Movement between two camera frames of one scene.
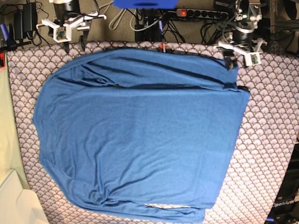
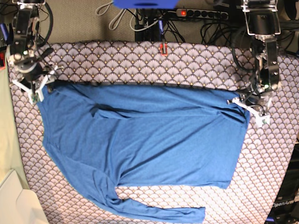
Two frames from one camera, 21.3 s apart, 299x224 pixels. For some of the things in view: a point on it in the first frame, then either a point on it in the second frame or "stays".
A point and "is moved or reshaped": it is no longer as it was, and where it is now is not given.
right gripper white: (252, 53) to (261, 119)
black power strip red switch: (202, 14) stays
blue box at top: (145, 4) stays
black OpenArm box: (285, 208) stays
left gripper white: (63, 33) to (38, 89)
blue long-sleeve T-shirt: (119, 130) is moved or reshaped
